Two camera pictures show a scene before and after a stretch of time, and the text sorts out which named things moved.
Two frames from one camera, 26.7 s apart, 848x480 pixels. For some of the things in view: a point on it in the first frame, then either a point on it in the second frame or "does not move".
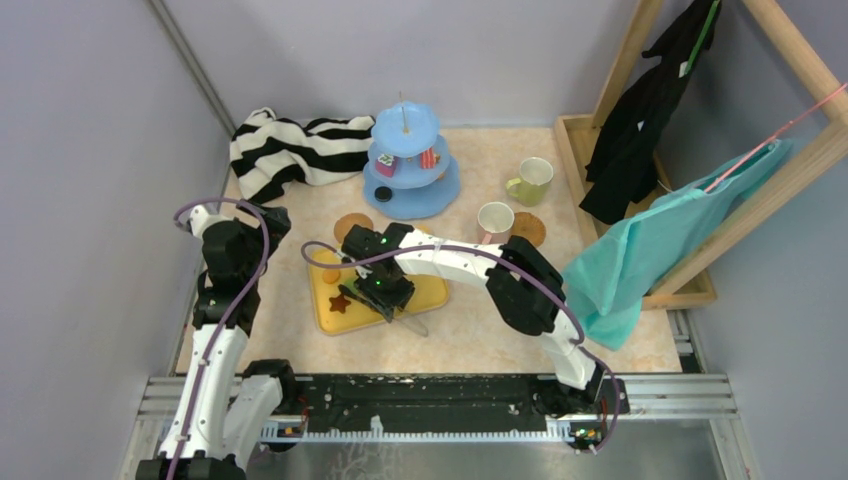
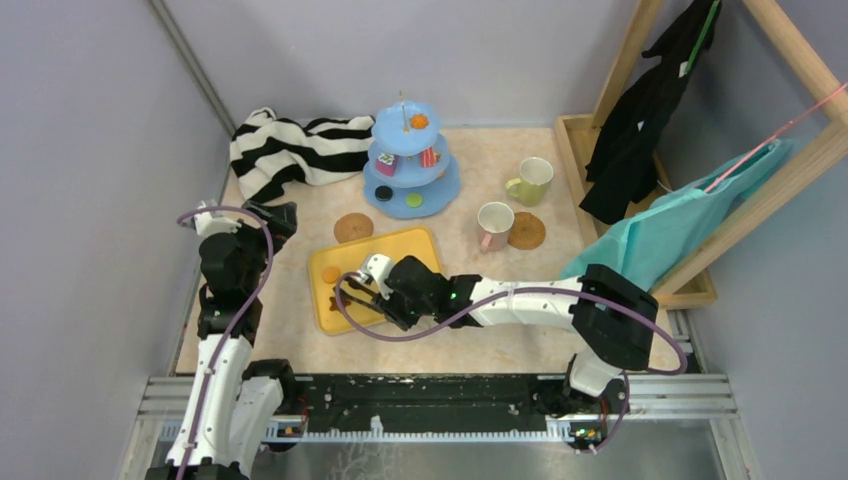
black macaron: x=383 y=194 does not move
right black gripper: x=385 y=302 -> x=391 y=312
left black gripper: x=280 y=224 does not move
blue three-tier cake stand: x=408 y=175 does not move
